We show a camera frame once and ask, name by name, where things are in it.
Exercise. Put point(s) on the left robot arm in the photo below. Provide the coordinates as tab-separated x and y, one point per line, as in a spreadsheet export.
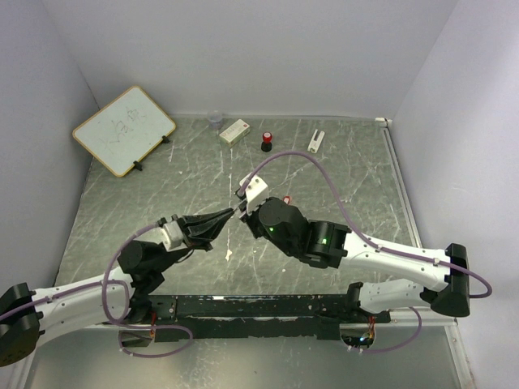
33	317

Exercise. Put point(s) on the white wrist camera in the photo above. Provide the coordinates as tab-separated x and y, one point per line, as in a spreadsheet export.
255	195
172	237

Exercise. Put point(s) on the small white green box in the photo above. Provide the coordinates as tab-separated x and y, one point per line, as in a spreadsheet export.
235	132

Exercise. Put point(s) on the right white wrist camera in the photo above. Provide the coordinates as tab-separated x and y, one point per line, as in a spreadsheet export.
255	195

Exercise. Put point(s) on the clear plastic cup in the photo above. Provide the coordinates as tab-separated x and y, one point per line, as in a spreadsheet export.
215	119

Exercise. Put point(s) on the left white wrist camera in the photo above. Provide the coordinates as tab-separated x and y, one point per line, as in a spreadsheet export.
172	237

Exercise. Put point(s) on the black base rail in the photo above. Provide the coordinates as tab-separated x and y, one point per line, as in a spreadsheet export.
263	316

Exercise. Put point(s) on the small whiteboard yellow frame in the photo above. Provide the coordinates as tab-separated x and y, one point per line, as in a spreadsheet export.
124	131

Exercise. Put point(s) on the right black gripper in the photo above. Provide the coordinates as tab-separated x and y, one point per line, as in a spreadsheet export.
249	219

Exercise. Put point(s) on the left whiteboard stand foot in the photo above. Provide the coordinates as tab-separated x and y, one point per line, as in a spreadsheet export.
138	166

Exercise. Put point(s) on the red black stamp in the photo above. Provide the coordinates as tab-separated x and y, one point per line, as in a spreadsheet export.
266	145

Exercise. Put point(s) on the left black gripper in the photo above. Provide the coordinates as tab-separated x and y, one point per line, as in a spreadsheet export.
205	223

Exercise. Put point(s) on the white usb adapter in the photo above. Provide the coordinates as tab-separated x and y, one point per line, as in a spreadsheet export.
316	140

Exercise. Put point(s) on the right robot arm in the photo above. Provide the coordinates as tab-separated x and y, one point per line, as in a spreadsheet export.
432	278

